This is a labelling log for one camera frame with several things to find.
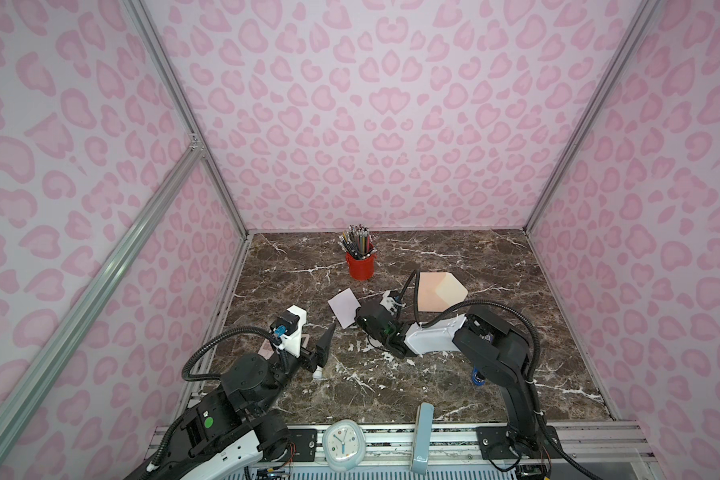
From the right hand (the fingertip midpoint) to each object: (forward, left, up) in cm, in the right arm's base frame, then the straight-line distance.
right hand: (354, 308), depth 93 cm
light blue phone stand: (-35, -19, -2) cm, 39 cm away
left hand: (-17, +5, +26) cm, 31 cm away
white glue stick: (-19, +9, -3) cm, 21 cm away
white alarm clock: (-36, 0, -2) cm, 36 cm away
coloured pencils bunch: (+19, 0, +10) cm, 21 cm away
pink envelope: (+9, -27, -4) cm, 29 cm away
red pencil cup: (+16, -1, -1) cm, 16 cm away
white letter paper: (+4, +4, -6) cm, 8 cm away
